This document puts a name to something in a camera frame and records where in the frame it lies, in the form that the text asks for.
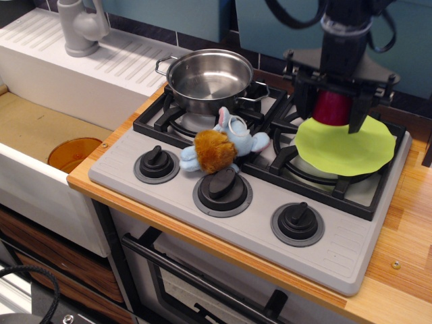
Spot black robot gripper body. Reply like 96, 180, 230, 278
284, 32, 400, 102

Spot black braided foreground cable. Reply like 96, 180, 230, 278
0, 265, 61, 324

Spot right black stove knob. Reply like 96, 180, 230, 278
271, 202, 325, 248

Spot black oven door handle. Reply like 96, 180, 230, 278
121, 234, 288, 323

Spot grey toy stove top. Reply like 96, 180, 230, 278
88, 126, 412, 296

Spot stuffed elephant with brown mane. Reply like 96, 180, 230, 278
180, 107, 270, 174

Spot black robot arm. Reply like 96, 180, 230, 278
283, 1, 400, 134

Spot lime green plate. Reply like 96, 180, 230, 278
294, 117, 396, 176

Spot black stove knob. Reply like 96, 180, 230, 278
192, 167, 253, 218
134, 145, 180, 185
271, 202, 325, 248

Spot stainless steel pot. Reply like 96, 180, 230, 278
155, 49, 270, 115

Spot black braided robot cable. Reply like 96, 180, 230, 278
265, 0, 398, 53

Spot toy oven door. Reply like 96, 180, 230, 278
111, 211, 351, 323

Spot grey toy faucet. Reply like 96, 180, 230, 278
57, 0, 110, 57

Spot red toy sweet potato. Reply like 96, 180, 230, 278
312, 90, 353, 126

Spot middle black stove knob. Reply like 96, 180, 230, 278
192, 167, 253, 218

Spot black stove grate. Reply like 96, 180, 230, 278
133, 82, 405, 220

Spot left black stove knob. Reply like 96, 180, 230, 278
134, 145, 180, 185

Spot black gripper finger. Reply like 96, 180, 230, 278
348, 89, 374, 134
294, 76, 318, 118

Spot wood grain drawer fronts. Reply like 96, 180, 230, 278
1, 206, 134, 323

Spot white toy sink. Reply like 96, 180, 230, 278
1, 9, 185, 257

